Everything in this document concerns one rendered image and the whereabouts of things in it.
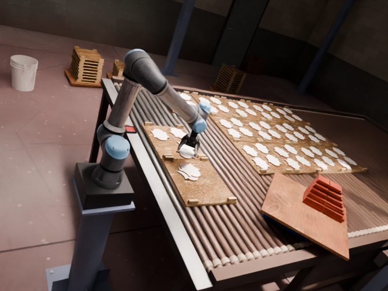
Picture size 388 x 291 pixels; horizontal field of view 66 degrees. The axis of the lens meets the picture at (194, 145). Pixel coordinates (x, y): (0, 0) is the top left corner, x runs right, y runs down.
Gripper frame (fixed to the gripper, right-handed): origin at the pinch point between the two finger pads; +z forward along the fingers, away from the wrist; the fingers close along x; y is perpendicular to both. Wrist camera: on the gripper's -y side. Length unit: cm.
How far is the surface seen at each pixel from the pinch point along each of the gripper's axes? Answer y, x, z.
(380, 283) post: -27, 189, 65
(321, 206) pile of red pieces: 9, 87, -4
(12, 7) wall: -372, -381, 68
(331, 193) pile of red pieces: 6, 89, -13
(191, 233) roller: 52, 16, 12
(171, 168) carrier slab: 8.0, -4.9, 10.3
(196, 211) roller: 34.5, 16.5, 12.2
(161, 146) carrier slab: -12.2, -16.8, 10.2
